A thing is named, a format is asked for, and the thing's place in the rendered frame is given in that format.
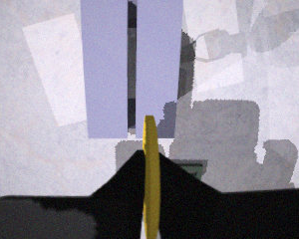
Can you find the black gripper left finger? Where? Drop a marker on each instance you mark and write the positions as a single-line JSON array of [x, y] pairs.
[[114, 211]]

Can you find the dark grey box side panel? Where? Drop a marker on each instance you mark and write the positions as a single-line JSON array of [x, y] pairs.
[[132, 24]]

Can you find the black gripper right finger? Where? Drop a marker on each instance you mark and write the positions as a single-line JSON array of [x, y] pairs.
[[191, 209]]

